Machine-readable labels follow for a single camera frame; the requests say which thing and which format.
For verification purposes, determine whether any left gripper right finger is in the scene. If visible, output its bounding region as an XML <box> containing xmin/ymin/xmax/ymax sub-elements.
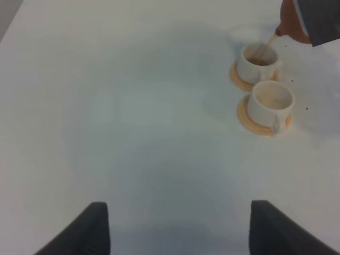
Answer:
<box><xmin>249</xmin><ymin>200</ymin><xmax>339</xmax><ymax>255</ymax></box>

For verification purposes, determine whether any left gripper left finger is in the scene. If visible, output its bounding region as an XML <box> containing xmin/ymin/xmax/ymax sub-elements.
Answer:
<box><xmin>36</xmin><ymin>202</ymin><xmax>111</xmax><ymax>255</ymax></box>

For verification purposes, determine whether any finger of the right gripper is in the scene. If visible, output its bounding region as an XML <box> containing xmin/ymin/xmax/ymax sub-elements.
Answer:
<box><xmin>294</xmin><ymin>0</ymin><xmax>339</xmax><ymax>47</ymax></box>

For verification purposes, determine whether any far white teacup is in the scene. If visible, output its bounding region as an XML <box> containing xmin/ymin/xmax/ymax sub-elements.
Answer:
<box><xmin>236</xmin><ymin>42</ymin><xmax>280</xmax><ymax>85</ymax></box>

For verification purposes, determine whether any white teacup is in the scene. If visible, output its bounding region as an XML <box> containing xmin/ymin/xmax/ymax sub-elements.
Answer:
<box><xmin>246</xmin><ymin>81</ymin><xmax>295</xmax><ymax>134</ymax></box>
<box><xmin>236</xmin><ymin>42</ymin><xmax>280</xmax><ymax>85</ymax></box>

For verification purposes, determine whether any near white teacup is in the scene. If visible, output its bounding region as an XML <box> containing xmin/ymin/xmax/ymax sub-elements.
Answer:
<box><xmin>246</xmin><ymin>81</ymin><xmax>295</xmax><ymax>134</ymax></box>

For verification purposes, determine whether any far orange cup coaster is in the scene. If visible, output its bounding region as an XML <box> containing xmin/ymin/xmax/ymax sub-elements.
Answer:
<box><xmin>229</xmin><ymin>59</ymin><xmax>278</xmax><ymax>92</ymax></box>

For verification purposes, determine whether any orange cup coaster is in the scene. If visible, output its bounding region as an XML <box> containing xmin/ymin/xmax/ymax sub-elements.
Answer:
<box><xmin>237</xmin><ymin>95</ymin><xmax>295</xmax><ymax>136</ymax></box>
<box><xmin>229</xmin><ymin>59</ymin><xmax>278</xmax><ymax>92</ymax></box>

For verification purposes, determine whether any near orange cup coaster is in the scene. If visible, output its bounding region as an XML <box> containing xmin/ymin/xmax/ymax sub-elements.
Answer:
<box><xmin>237</xmin><ymin>95</ymin><xmax>295</xmax><ymax>136</ymax></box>

